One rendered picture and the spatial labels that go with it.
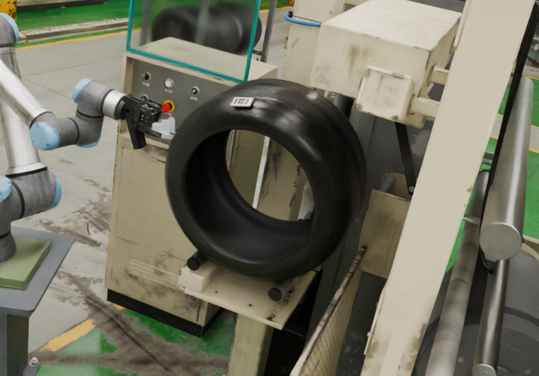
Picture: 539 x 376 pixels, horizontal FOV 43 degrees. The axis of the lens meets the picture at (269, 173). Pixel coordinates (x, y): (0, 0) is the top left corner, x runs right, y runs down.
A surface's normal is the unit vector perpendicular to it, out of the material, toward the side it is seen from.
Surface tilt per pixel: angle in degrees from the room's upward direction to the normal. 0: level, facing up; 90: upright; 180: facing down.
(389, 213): 90
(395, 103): 72
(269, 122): 79
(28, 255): 2
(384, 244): 90
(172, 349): 0
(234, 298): 0
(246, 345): 90
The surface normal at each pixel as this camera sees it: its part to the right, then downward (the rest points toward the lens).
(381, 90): -0.29, 0.04
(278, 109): -0.03, -0.40
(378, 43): -0.36, 0.33
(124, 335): 0.17, -0.90
